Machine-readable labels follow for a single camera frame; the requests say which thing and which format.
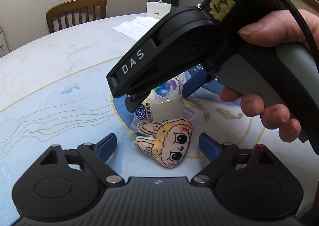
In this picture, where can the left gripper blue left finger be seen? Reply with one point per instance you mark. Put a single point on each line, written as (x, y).
(95, 157)

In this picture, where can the person's right hand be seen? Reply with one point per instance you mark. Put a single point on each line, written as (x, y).
(276, 79)

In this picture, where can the white tissue paper sheet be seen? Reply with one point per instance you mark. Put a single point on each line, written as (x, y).
(137, 28)

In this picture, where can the green white tissue box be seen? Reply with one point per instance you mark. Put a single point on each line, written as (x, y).
(158, 8)

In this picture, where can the blueberry bread packet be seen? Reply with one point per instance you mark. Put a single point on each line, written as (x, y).
(165, 102)

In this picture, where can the dark wooden chair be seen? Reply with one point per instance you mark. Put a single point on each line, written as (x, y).
(74, 12)

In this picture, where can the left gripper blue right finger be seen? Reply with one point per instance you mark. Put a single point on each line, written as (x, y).
(220, 157)

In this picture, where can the bunny face plush toy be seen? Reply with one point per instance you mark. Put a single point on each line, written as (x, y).
(167, 142)

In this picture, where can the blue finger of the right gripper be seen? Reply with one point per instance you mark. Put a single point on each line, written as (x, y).
(195, 82)
(132, 102)

